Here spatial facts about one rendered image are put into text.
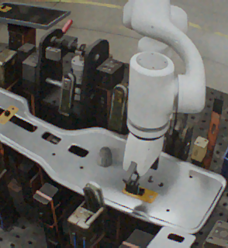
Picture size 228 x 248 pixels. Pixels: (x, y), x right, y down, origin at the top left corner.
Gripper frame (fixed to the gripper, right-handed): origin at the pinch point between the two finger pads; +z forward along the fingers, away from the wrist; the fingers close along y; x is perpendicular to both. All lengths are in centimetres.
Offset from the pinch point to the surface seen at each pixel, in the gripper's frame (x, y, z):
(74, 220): -6.3, 19.1, 1.1
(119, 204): -2.2, 5.6, 5.8
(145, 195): 1.7, 0.4, 5.5
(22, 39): -66, -35, 1
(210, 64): -45, -216, 108
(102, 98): -24.3, -23.4, 4.3
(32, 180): -34.2, 0.6, 22.6
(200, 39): -66, -250, 109
